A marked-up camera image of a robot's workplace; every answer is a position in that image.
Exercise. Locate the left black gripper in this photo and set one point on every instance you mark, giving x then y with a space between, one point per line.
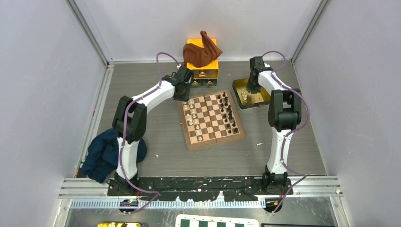
185 98

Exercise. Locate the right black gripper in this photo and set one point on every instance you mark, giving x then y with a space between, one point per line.
250 88

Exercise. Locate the yellow metal tray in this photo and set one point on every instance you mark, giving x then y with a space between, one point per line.
247 100

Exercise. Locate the wooden chess board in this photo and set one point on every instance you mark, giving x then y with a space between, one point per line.
217 117

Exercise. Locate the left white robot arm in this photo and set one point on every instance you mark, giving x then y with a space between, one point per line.
130 119

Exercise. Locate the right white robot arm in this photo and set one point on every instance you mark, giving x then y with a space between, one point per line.
284 115

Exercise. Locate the green white chess mat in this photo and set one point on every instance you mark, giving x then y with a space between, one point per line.
185 220

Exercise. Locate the yellow drawer box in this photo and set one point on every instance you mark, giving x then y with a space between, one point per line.
206 76

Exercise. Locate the brown cloth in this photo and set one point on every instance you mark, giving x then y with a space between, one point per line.
201 52

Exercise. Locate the dark blue cloth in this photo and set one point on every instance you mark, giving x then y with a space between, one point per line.
102 156

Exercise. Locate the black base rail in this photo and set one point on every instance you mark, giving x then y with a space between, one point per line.
198 189

